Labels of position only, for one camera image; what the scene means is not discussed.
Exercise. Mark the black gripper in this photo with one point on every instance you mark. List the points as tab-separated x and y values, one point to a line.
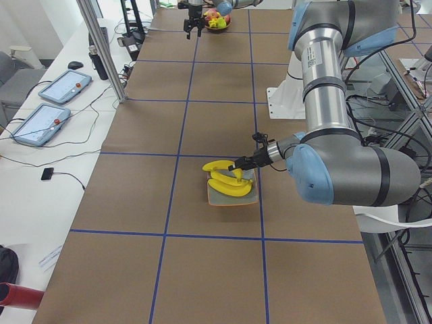
259	158
193	12

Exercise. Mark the yellow banana curved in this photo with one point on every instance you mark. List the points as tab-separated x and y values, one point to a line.
217	165

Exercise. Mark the yellow banana basket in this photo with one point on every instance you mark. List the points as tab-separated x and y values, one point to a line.
229	180

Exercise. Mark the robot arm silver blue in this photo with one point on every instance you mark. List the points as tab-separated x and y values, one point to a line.
329	164
225	7

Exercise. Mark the brown wicker basket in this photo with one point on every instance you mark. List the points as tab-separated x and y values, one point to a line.
214	21

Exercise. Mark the grey square plate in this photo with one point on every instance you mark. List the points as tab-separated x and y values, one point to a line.
219	199

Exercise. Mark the black power adapter box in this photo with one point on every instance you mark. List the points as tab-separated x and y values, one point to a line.
133	48

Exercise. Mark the black water bottle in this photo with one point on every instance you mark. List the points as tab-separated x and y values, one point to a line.
97	62

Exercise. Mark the black computer mouse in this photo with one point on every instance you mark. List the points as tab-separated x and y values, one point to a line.
74	65

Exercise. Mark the blue teach pendant far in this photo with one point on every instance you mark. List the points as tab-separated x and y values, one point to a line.
65	87

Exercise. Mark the blue teach pendant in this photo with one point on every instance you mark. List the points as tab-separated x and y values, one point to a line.
41	125
65	87

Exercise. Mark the blue teach pendant near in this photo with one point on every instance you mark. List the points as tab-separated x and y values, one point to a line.
41	125

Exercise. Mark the small black puck device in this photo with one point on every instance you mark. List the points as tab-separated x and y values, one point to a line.
47	173

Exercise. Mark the black bag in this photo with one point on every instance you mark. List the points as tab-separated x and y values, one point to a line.
9	265

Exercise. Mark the red cylinder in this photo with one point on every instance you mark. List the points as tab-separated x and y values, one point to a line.
16	296

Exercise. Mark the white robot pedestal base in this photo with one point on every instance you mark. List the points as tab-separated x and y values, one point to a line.
285	101

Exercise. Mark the aluminium frame post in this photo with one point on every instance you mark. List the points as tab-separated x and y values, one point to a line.
90	18

